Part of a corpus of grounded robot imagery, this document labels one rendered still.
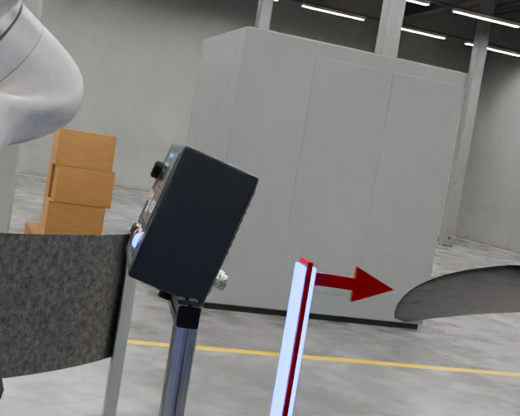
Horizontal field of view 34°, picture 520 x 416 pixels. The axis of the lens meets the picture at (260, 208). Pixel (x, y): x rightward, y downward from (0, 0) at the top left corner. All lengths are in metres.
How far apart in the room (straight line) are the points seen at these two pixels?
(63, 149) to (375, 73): 3.21
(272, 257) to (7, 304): 4.71
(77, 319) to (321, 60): 4.72
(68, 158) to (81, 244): 6.10
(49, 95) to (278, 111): 5.91
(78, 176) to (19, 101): 7.71
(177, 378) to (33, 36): 0.46
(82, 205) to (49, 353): 6.18
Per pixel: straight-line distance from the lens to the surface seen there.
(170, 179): 1.13
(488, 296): 0.63
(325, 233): 7.08
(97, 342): 2.72
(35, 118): 0.98
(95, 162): 8.66
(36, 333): 2.50
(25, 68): 1.00
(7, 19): 1.00
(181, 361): 1.12
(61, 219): 8.69
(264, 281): 6.96
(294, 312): 0.57
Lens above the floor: 1.25
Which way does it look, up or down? 3 degrees down
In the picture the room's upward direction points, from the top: 9 degrees clockwise
